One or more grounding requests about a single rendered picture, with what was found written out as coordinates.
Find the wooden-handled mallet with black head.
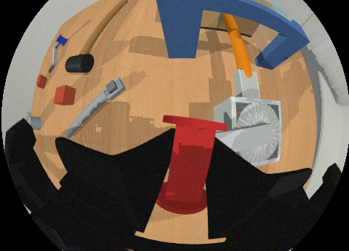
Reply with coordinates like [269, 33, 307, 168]
[65, 0, 128, 73]

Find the orange-red cube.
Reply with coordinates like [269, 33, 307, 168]
[54, 85, 76, 105]
[36, 74, 47, 89]

